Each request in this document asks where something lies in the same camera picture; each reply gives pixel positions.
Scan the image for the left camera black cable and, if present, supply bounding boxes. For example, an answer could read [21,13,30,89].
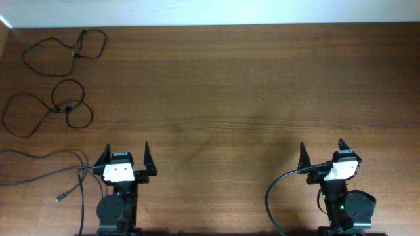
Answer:
[77,165,106,236]

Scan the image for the right camera black cable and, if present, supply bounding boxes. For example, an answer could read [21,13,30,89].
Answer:
[264,161,332,236]

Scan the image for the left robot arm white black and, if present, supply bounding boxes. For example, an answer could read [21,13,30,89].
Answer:
[93,142,157,236]

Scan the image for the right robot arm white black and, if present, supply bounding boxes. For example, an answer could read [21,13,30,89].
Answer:
[298,139,376,236]

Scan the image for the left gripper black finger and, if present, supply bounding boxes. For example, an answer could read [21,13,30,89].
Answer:
[94,144,111,166]
[144,142,157,176]

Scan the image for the separated black cable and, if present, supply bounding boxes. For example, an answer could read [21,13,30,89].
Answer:
[1,78,94,139]
[21,28,108,78]

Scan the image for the camera black cable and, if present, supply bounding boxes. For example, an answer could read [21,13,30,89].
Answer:
[77,165,106,236]
[264,161,332,236]

